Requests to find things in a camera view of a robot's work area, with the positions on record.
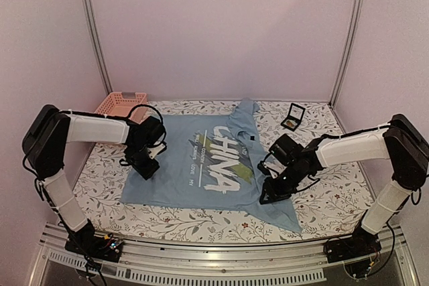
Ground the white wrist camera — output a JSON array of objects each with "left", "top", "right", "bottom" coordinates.
[
  {"left": 257, "top": 154, "right": 280, "bottom": 178},
  {"left": 147, "top": 142, "right": 167, "bottom": 159}
]

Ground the left aluminium frame post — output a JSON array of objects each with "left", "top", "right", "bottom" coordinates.
[{"left": 82, "top": 0, "right": 113, "bottom": 95}]

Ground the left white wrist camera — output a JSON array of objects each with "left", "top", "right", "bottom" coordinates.
[{"left": 147, "top": 142, "right": 167, "bottom": 159}]

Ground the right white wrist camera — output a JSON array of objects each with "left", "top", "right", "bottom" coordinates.
[{"left": 257, "top": 154, "right": 280, "bottom": 178}]

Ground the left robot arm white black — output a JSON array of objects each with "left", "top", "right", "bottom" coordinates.
[{"left": 21, "top": 104, "right": 167, "bottom": 255}]

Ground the floral patterned tablecloth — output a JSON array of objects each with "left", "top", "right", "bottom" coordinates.
[{"left": 74, "top": 100, "right": 373, "bottom": 243}]

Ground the right aluminium frame post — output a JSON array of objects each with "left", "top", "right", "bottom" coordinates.
[{"left": 329, "top": 0, "right": 364, "bottom": 109}]

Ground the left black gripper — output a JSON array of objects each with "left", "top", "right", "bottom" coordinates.
[{"left": 125, "top": 144, "right": 160, "bottom": 180}]

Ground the light blue printed t-shirt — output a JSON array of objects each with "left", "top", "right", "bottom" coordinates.
[{"left": 121, "top": 98, "right": 302, "bottom": 233}]

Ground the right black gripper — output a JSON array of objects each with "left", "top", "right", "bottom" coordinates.
[{"left": 259, "top": 161, "right": 304, "bottom": 206}]

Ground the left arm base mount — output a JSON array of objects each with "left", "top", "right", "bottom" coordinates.
[{"left": 65, "top": 230, "right": 123, "bottom": 263}]

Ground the pink plastic basket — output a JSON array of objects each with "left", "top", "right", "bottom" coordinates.
[{"left": 95, "top": 92, "right": 147, "bottom": 117}]

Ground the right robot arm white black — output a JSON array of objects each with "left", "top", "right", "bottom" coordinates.
[{"left": 259, "top": 114, "right": 428, "bottom": 257}]

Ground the black open brooch box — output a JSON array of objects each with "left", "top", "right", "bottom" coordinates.
[{"left": 281, "top": 103, "right": 306, "bottom": 131}]

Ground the aluminium frame post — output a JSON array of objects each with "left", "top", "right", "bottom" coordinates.
[
  {"left": 329, "top": 0, "right": 364, "bottom": 109},
  {"left": 82, "top": 0, "right": 113, "bottom": 95}
]

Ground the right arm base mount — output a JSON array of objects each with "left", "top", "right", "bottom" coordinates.
[{"left": 323, "top": 225, "right": 396, "bottom": 281}]

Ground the aluminium front rail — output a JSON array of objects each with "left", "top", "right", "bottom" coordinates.
[{"left": 29, "top": 224, "right": 422, "bottom": 285}]

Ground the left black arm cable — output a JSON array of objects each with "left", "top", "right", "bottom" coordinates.
[{"left": 129, "top": 104, "right": 167, "bottom": 146}]

